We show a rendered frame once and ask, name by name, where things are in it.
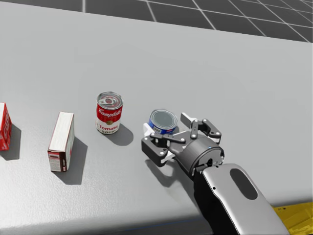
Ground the blue flat can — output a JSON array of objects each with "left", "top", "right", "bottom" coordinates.
[{"left": 148, "top": 109, "right": 179, "bottom": 135}]

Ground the red and white can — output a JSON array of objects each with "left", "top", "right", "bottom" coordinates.
[{"left": 95, "top": 91, "right": 124, "bottom": 135}]

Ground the yellow box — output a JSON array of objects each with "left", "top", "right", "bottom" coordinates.
[{"left": 272, "top": 202, "right": 313, "bottom": 235}]

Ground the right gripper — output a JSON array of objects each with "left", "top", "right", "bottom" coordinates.
[{"left": 141, "top": 112, "right": 225, "bottom": 177}]

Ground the red and white carton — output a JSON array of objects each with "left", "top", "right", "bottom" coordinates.
[{"left": 47, "top": 111, "right": 75, "bottom": 173}]

